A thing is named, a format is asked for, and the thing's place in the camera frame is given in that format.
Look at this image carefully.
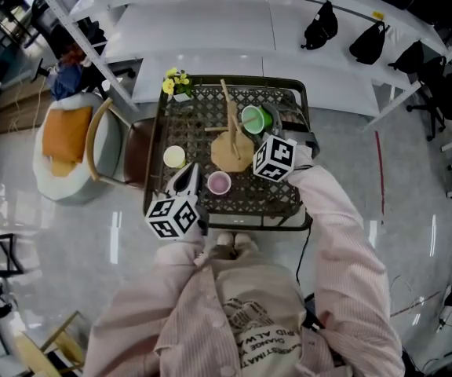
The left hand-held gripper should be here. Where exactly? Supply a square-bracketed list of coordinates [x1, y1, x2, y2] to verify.
[144, 161, 211, 242]

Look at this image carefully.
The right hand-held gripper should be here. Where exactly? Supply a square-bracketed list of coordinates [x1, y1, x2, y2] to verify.
[252, 102, 321, 183]

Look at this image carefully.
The green plastic cup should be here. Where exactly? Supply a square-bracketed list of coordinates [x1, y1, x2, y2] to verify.
[240, 104, 276, 136]

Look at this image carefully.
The yellow plastic cup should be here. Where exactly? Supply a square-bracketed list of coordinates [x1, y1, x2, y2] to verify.
[162, 145, 187, 170]

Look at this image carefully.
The red plastic cup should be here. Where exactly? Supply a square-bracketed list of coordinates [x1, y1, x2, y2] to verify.
[206, 170, 233, 195]

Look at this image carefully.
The wooden cup tree stand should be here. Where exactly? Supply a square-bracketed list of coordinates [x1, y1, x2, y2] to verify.
[204, 78, 257, 174]

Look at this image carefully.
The person's right forearm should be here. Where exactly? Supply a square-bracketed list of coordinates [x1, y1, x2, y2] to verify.
[288, 153, 392, 329]

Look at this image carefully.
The person's left forearm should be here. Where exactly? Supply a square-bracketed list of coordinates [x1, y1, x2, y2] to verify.
[92, 229, 211, 349]

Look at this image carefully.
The person's right hand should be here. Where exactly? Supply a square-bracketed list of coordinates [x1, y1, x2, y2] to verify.
[281, 110, 311, 131]

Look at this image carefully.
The wooden chair with brown seat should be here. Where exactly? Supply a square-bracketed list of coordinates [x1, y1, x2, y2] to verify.
[86, 97, 159, 190]

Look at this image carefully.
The dark metal lattice table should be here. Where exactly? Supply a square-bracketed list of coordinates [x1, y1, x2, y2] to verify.
[143, 75, 314, 232]

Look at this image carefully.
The person's right leg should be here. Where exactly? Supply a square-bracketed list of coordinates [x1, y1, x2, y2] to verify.
[233, 232, 259, 253]

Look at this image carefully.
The black waist bag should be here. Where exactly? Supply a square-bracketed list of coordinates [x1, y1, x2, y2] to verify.
[387, 40, 425, 74]
[300, 0, 339, 50]
[348, 20, 388, 65]

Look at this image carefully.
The potted yellow flower plant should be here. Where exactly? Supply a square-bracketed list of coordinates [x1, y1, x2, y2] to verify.
[162, 67, 195, 103]

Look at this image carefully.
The grey white beanbag sofa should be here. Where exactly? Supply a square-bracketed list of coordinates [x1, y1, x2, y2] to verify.
[32, 92, 127, 206]

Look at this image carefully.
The small yellow cushion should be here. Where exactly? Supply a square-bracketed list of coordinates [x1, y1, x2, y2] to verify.
[49, 159, 78, 177]

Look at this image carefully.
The white metal shelving unit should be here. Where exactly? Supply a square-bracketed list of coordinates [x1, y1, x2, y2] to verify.
[27, 0, 452, 129]

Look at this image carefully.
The person's torso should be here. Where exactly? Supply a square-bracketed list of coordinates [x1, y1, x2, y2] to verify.
[82, 249, 406, 377]

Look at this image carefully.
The orange cushion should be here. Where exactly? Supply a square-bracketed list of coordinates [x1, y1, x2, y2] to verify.
[42, 105, 93, 164]

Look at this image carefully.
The wooden floor platform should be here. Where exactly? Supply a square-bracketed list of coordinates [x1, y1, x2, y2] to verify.
[0, 86, 60, 135]

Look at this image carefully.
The round wooden stool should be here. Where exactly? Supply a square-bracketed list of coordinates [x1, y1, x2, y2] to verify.
[39, 310, 89, 375]

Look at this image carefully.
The round wooden side table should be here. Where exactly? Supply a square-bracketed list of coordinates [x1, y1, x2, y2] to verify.
[13, 331, 54, 377]

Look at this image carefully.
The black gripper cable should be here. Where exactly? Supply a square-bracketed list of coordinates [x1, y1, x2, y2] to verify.
[296, 221, 314, 286]

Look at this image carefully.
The black metal frame stand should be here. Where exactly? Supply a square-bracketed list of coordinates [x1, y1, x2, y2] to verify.
[0, 232, 25, 277]

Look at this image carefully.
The white coiled floor cable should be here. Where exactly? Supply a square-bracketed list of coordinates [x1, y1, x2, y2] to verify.
[388, 275, 425, 313]

